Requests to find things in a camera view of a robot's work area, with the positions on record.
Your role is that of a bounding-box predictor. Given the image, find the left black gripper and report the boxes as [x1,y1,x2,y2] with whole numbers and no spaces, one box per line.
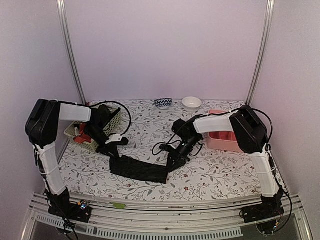
[85,124,119,160]

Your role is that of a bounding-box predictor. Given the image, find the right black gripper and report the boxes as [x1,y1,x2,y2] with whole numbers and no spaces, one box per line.
[166,135,201,173]

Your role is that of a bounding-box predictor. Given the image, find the black striped underwear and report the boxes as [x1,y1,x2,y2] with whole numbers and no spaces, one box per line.
[109,155,168,184]

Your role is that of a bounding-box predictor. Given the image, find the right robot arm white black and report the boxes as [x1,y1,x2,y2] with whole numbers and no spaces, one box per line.
[160,105,285,218]

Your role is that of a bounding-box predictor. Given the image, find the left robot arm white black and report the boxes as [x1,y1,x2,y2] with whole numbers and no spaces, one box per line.
[25,99,129,217]

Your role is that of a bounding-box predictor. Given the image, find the floral patterned table mat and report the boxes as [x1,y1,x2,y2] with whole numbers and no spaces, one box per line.
[59,100,261,202]

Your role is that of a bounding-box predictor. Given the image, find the red cloth in basket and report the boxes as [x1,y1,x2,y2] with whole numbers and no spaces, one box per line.
[73,123,92,144]

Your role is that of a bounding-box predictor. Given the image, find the dark green cloth in basket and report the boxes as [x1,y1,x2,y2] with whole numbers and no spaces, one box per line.
[96,104,111,128]

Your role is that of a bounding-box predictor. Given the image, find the pink divided organizer tray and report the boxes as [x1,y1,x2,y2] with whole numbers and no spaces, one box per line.
[206,109,245,152]

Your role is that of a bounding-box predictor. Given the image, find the green tape piece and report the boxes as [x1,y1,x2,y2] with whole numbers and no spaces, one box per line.
[112,202,126,210]

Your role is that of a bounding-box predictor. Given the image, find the blue white zigzag bowl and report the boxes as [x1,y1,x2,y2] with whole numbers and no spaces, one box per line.
[153,98,173,109]

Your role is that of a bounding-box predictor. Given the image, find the small white bowl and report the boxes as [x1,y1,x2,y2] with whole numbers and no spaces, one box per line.
[182,96,202,112]

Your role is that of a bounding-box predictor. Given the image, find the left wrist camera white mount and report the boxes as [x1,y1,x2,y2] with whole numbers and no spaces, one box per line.
[105,134,129,146]

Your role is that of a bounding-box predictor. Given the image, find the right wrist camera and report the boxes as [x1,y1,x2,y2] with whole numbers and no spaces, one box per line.
[159,144,175,153]

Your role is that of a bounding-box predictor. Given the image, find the front aluminium rail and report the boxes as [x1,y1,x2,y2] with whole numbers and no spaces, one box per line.
[21,193,313,240]

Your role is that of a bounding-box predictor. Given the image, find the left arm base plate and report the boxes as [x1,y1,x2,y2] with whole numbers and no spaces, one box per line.
[48,202,93,223]

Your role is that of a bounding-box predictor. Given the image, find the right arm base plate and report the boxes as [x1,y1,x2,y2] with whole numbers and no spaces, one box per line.
[239,203,285,223]

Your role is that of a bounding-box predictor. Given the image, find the left aluminium frame post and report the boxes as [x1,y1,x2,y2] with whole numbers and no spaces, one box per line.
[56,0,86,104]

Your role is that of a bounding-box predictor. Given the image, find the aluminium frame post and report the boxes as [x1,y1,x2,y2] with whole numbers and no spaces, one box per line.
[245,0,275,105]
[56,0,86,104]

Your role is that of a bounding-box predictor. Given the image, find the right aluminium frame post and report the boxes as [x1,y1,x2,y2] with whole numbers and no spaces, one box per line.
[245,0,275,105]

